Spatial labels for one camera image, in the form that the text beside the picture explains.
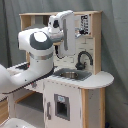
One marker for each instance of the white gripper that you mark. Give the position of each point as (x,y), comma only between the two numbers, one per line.
(61,28)

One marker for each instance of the white microwave door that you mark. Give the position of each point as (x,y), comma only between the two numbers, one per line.
(82,25)

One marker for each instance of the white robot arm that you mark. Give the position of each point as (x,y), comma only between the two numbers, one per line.
(39,43)

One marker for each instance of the wooden toy kitchen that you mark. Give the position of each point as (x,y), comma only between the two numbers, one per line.
(93,88)

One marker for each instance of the black toy faucet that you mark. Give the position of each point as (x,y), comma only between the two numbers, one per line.
(81,64)

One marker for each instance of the grey toy sink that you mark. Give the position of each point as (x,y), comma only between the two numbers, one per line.
(72,74)

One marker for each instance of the black stovetop red burners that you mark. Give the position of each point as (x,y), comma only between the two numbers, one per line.
(22,67)

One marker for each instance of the white fridge door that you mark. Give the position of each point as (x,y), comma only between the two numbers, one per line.
(62,106)

